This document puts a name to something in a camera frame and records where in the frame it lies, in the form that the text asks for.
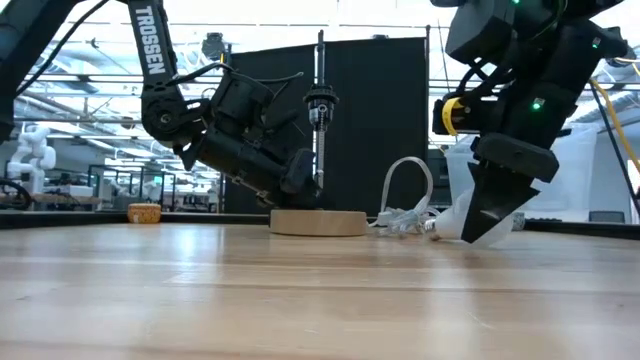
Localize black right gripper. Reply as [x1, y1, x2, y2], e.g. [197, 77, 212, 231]
[460, 84, 581, 245]

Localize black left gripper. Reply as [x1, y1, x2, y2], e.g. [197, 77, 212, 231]
[174, 99, 321, 210]

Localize white light bulb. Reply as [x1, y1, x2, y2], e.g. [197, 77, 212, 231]
[432, 187, 516, 249]

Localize wooden base lamp with socket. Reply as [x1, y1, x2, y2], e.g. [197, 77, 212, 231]
[269, 83, 369, 237]

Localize clear lamp power cord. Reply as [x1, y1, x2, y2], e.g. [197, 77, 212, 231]
[369, 156, 442, 237]

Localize clear plastic storage bin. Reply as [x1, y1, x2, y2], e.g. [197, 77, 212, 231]
[444, 124, 599, 215]

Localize black partition screen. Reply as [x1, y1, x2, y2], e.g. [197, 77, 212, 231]
[223, 37, 430, 216]

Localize dark grey chair back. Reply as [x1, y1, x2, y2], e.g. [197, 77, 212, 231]
[588, 210, 626, 225]

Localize black hanging device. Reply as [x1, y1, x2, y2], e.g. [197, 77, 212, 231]
[202, 32, 229, 62]

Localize yellow patterned tape roll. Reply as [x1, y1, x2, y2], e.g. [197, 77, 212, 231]
[126, 202, 163, 225]

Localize black round hoop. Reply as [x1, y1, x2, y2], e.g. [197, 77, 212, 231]
[0, 177, 34, 211]

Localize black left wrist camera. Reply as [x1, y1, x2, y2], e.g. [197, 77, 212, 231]
[212, 69, 311, 156]

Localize black hanging cable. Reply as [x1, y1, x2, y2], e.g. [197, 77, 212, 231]
[589, 82, 640, 216]

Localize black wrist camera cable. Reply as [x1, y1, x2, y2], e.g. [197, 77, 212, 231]
[167, 62, 305, 101]

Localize yellow hanging cable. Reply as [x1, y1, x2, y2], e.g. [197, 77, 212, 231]
[589, 57, 640, 174]

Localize black frame workbench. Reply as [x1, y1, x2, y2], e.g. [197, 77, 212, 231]
[87, 163, 177, 212]

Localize black table edge frame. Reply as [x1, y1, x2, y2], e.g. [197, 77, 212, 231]
[0, 209, 640, 240]

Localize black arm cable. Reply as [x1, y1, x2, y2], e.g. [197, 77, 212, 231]
[12, 0, 111, 99]

